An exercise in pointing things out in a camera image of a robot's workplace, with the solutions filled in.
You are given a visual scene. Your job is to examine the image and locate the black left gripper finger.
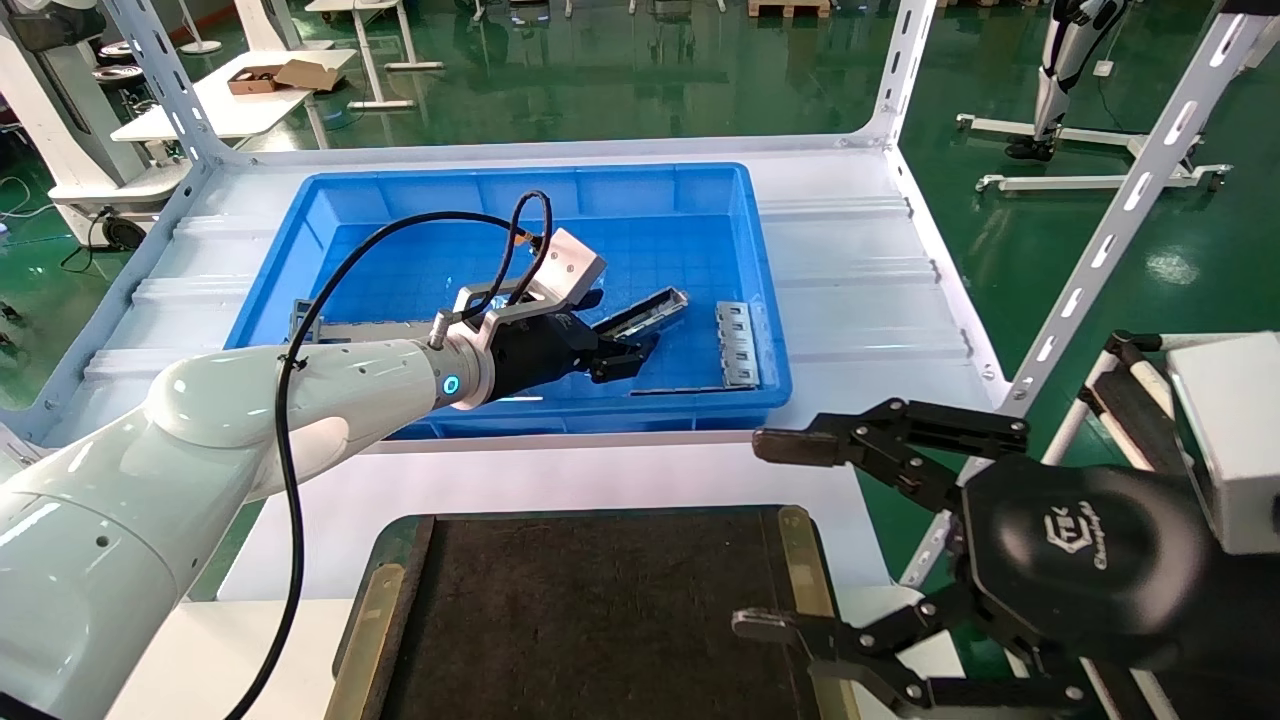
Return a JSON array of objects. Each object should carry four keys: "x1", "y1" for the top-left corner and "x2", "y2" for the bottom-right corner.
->
[{"x1": 732, "y1": 588, "x2": 1092, "y2": 714}]

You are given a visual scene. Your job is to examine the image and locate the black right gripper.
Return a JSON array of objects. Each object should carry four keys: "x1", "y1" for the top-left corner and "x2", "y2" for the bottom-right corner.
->
[{"x1": 960, "y1": 460, "x2": 1280, "y2": 720}]

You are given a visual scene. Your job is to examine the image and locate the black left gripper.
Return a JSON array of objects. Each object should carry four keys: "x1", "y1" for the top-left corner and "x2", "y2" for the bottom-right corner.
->
[{"x1": 490, "y1": 290, "x2": 1031, "y2": 512}]

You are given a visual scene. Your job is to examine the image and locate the long grey metal channel part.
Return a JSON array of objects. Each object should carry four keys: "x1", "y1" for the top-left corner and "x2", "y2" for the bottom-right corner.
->
[{"x1": 592, "y1": 287, "x2": 692, "y2": 342}]

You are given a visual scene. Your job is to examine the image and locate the white robot base machine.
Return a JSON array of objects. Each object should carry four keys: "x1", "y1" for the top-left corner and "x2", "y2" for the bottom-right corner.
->
[{"x1": 0, "y1": 0, "x2": 193, "y2": 252}]

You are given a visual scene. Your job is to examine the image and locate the black container tray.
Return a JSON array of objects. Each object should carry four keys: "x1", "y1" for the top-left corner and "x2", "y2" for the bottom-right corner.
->
[{"x1": 324, "y1": 505, "x2": 863, "y2": 720}]

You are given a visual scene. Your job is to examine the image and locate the slotted silver metal plate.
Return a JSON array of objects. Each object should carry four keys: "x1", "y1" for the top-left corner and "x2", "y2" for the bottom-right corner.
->
[{"x1": 714, "y1": 301, "x2": 762, "y2": 390}]

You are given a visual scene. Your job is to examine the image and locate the blue plastic bin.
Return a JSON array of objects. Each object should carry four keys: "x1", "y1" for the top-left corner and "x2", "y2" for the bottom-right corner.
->
[{"x1": 224, "y1": 163, "x2": 794, "y2": 443}]

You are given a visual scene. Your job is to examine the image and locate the white stand with black pads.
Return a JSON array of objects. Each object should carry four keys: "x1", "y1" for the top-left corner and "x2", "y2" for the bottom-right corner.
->
[{"x1": 1040, "y1": 330, "x2": 1203, "y2": 483}]

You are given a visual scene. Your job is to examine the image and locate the white metal shelf rack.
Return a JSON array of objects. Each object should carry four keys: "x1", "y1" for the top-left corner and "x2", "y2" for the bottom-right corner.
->
[{"x1": 0, "y1": 0, "x2": 1280, "y2": 591}]

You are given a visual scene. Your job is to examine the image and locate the white wheeled stand base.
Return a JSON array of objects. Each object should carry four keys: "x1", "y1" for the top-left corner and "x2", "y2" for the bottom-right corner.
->
[{"x1": 954, "y1": 112, "x2": 1234, "y2": 195}]

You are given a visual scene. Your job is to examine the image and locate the white table with legs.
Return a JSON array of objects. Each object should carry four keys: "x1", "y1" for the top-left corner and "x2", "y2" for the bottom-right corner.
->
[{"x1": 304, "y1": 0, "x2": 447, "y2": 112}]

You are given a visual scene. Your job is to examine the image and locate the open cardboard box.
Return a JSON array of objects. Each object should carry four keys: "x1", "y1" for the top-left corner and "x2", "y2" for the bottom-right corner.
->
[{"x1": 227, "y1": 59, "x2": 342, "y2": 97}]

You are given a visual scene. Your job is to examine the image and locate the humanoid robot legs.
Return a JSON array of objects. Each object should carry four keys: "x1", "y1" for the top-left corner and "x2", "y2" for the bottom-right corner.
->
[{"x1": 1004, "y1": 0, "x2": 1133, "y2": 163}]

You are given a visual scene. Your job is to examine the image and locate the white table with box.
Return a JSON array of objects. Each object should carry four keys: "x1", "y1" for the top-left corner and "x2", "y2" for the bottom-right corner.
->
[{"x1": 110, "y1": 48, "x2": 358, "y2": 147}]

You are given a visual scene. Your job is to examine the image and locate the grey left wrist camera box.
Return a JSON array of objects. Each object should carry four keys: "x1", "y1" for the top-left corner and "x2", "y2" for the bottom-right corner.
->
[{"x1": 454, "y1": 227, "x2": 609, "y2": 347}]

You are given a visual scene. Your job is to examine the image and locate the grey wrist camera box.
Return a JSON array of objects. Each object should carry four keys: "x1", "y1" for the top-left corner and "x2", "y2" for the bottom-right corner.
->
[
  {"x1": 454, "y1": 227, "x2": 609, "y2": 347},
  {"x1": 1167, "y1": 332, "x2": 1280, "y2": 557}
]

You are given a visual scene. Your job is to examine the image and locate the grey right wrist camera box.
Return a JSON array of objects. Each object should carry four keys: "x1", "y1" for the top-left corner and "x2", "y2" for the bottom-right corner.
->
[{"x1": 1167, "y1": 332, "x2": 1280, "y2": 557}]

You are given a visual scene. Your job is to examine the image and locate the white pedestal stand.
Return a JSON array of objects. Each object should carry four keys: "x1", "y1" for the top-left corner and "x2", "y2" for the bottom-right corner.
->
[{"x1": 175, "y1": 0, "x2": 227, "y2": 57}]

